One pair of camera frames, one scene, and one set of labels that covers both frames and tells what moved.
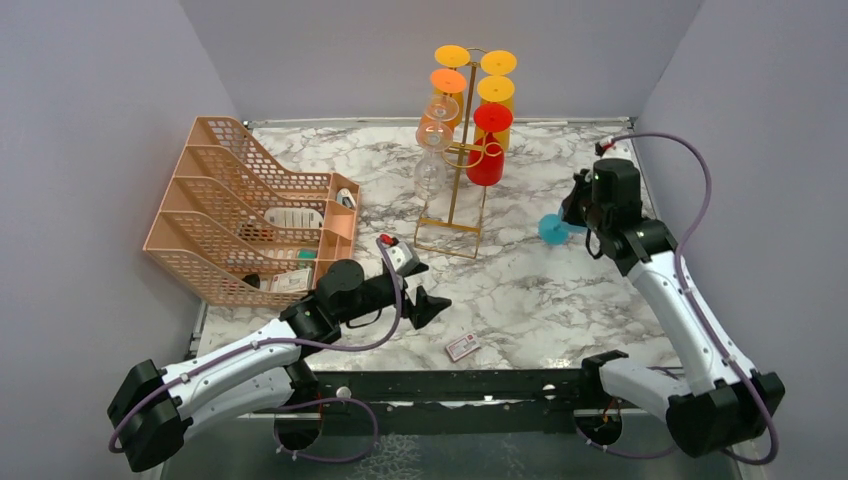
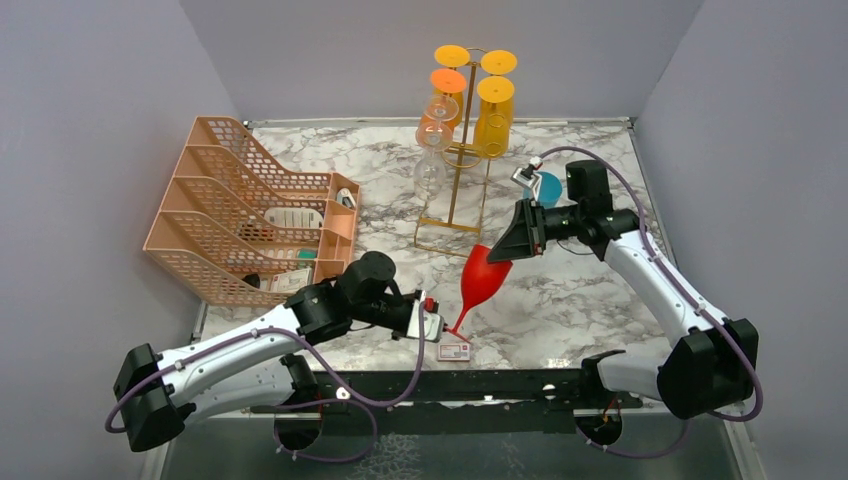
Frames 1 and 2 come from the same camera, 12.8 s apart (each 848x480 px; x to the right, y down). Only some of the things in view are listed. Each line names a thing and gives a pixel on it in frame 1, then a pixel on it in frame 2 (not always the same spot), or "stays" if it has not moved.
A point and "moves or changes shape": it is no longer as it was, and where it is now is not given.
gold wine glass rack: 455,190 stays
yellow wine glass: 498,62 stays
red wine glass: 485,163 → 480,279
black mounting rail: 403,404 stays
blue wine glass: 553,230 moves or changes shape
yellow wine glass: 496,89 stays
